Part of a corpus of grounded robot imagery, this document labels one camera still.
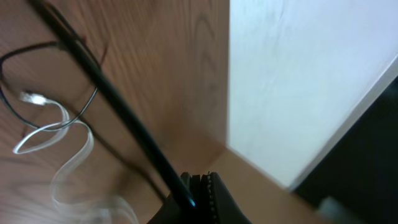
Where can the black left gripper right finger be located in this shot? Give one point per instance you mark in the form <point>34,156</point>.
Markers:
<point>216,203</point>

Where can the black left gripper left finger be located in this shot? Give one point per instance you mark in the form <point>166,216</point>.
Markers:
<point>171,213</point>

